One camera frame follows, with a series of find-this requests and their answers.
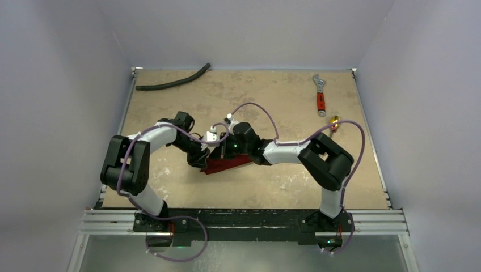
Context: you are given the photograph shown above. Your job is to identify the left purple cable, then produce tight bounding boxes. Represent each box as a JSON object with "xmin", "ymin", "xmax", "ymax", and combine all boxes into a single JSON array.
[{"xmin": 116, "ymin": 122, "xmax": 231, "ymax": 264}]

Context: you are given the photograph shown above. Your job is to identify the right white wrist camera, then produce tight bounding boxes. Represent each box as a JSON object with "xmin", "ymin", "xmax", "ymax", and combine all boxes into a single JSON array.
[{"xmin": 224, "ymin": 113, "xmax": 239, "ymax": 134}]

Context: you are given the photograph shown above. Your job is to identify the aluminium rail frame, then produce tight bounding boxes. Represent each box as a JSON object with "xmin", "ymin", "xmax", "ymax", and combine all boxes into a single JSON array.
[{"xmin": 69, "ymin": 69, "xmax": 418, "ymax": 271}]

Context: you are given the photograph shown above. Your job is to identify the black foam tube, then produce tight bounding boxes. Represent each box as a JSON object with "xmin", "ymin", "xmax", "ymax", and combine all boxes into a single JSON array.
[{"xmin": 135, "ymin": 63, "xmax": 212, "ymax": 91}]

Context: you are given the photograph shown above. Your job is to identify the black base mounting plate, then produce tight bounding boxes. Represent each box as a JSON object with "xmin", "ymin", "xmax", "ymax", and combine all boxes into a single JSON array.
[{"xmin": 133, "ymin": 208, "xmax": 355, "ymax": 248}]

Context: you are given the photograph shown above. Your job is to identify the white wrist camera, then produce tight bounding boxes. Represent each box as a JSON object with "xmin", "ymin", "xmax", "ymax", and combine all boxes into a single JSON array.
[
  {"xmin": 200, "ymin": 126, "xmax": 220, "ymax": 150},
  {"xmin": 224, "ymin": 113, "xmax": 239, "ymax": 134}
]

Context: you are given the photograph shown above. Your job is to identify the adjustable wrench red handle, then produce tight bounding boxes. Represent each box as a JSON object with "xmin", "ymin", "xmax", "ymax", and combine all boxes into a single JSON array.
[{"xmin": 313, "ymin": 74, "xmax": 326, "ymax": 117}]

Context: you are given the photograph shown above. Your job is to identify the dark red cloth napkin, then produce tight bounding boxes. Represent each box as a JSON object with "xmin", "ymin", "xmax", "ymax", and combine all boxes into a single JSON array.
[{"xmin": 200, "ymin": 155, "xmax": 252, "ymax": 175}]

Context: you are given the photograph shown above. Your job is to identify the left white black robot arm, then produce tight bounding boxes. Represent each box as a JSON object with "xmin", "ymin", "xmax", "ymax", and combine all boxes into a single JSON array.
[{"xmin": 100, "ymin": 112, "xmax": 210, "ymax": 232}]

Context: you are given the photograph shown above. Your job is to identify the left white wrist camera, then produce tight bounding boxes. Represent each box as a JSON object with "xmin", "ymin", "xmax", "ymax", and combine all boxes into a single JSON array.
[{"xmin": 200, "ymin": 126, "xmax": 220, "ymax": 150}]

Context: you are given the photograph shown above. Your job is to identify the purple cable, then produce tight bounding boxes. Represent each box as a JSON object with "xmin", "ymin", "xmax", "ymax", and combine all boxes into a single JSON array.
[
  {"xmin": 229, "ymin": 102, "xmax": 366, "ymax": 256},
  {"xmin": 116, "ymin": 122, "xmax": 231, "ymax": 264}
]

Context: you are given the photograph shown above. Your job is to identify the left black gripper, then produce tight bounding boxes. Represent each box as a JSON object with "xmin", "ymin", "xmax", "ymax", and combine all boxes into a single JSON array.
[{"xmin": 170, "ymin": 136, "xmax": 210, "ymax": 169}]

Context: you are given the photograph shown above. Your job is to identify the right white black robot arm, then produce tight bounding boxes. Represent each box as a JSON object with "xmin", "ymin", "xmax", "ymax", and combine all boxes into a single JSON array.
[{"xmin": 202, "ymin": 122, "xmax": 354, "ymax": 231}]

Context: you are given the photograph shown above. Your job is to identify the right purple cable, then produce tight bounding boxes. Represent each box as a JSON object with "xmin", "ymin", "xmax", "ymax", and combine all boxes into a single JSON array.
[{"xmin": 229, "ymin": 102, "xmax": 366, "ymax": 256}]

